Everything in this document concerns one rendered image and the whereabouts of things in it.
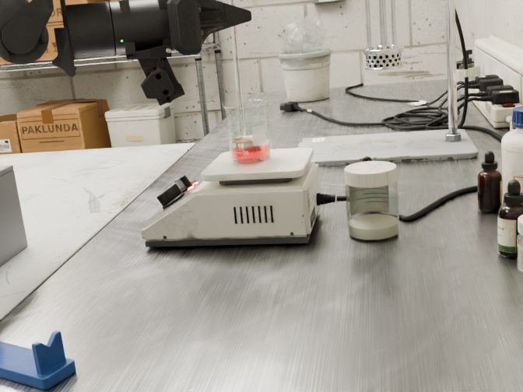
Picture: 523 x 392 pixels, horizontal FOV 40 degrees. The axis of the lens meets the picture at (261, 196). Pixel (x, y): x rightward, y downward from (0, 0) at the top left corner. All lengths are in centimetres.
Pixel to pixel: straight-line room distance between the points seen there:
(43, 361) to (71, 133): 259
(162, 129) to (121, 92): 41
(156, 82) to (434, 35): 256
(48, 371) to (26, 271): 28
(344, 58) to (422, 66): 34
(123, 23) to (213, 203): 22
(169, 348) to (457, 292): 26
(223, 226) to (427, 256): 23
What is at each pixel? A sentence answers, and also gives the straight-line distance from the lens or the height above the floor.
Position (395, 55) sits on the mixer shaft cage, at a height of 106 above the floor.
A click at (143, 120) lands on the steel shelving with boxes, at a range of 315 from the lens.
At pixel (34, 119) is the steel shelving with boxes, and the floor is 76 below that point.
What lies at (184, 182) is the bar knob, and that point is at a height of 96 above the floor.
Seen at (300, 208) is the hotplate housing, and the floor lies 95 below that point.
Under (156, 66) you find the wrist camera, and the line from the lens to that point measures 80.
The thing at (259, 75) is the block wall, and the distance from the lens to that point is 334.
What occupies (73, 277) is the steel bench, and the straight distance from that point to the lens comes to 83.
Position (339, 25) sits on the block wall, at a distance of 328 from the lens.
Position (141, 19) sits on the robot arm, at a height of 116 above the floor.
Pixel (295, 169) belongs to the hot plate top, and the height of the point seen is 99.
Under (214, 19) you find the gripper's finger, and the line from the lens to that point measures 83.
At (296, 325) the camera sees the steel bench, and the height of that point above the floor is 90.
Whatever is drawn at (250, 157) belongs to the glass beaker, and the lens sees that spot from 84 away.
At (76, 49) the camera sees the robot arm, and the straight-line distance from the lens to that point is 81.
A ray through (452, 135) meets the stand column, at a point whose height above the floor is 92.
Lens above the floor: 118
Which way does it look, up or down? 15 degrees down
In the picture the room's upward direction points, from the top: 5 degrees counter-clockwise
